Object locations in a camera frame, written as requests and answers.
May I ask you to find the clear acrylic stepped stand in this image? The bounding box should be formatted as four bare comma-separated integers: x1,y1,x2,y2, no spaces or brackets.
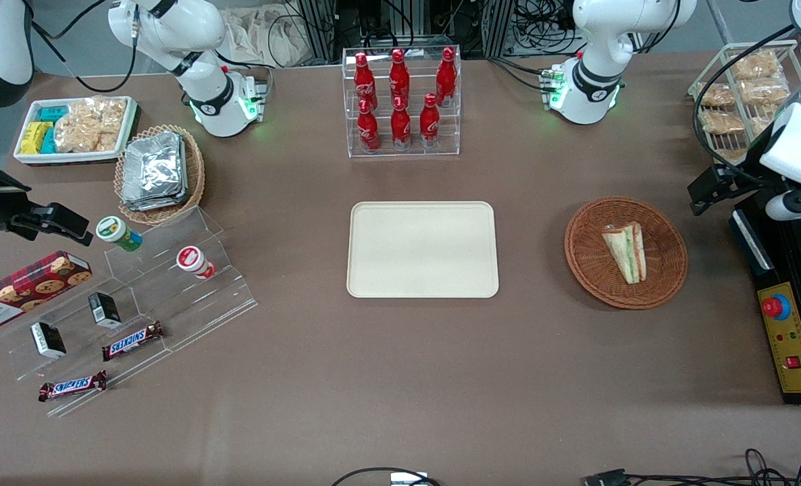
7,205,259,419

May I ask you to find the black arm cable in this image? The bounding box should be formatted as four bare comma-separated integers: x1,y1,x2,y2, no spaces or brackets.
30,0,139,94
692,24,797,186

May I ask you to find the aluminium frame post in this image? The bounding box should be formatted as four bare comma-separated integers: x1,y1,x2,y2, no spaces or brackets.
482,0,516,59
297,0,338,63

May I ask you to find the black cable with connector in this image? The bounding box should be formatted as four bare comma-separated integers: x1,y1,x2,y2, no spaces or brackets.
582,448,801,486

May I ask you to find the triangle sandwich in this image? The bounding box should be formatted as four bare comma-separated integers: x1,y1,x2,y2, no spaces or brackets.
601,221,647,285

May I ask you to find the round brown wicker basket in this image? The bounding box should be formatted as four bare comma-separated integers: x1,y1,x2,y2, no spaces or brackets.
564,196,689,311

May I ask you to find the red emergency stop button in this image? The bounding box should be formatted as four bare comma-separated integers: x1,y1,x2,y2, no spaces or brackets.
762,294,792,321

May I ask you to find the black yellow control box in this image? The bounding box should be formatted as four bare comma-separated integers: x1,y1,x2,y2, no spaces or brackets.
729,202,801,406

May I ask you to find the clear bag of crackers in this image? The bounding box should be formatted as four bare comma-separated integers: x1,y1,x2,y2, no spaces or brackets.
53,96,128,153

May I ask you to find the white rectangular snack tray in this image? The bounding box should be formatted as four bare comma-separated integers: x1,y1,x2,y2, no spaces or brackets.
13,96,138,166

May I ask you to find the beige plastic tray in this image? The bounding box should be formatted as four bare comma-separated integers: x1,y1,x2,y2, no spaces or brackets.
346,200,500,299

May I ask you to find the black cable with white plug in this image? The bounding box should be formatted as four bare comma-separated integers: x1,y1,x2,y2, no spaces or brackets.
331,467,442,486

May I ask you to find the stack of foil packets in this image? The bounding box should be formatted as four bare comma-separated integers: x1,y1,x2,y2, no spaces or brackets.
121,130,189,213

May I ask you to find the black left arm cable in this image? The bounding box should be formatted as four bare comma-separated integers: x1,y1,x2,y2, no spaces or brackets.
692,24,797,186

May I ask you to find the red tartan cookie box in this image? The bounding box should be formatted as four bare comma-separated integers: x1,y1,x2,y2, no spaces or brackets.
0,250,94,333

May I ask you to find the green lidded snack cup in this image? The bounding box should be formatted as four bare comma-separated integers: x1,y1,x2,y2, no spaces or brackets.
95,215,143,253

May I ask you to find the red lidded snack cup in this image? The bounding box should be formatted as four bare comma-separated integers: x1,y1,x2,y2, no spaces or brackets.
176,246,217,280

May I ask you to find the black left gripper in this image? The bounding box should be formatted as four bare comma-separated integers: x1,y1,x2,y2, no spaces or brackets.
687,165,790,217

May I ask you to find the light wicker basket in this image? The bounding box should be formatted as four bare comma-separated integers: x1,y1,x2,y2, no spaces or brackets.
113,124,206,226

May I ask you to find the white wire rack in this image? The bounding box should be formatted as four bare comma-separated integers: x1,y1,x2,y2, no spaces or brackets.
687,39,801,166

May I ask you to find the yellow snack pack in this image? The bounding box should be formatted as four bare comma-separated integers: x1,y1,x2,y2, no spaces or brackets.
20,121,54,155

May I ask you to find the snickers chocolate bar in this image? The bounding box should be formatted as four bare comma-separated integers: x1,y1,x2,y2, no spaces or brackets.
38,370,109,403
101,321,166,362

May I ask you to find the clear acrylic bottle rack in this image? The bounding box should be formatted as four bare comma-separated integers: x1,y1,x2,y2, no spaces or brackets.
342,45,462,159

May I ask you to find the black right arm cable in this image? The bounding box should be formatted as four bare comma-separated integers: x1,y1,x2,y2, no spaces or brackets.
30,0,139,94

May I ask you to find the red cola bottle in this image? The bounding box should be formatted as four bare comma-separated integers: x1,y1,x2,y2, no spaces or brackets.
436,47,457,107
357,99,381,153
389,48,411,109
419,93,441,149
390,96,412,151
353,52,378,112

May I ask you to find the small black box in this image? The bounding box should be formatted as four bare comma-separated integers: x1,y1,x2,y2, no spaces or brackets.
88,292,123,329
30,321,68,359

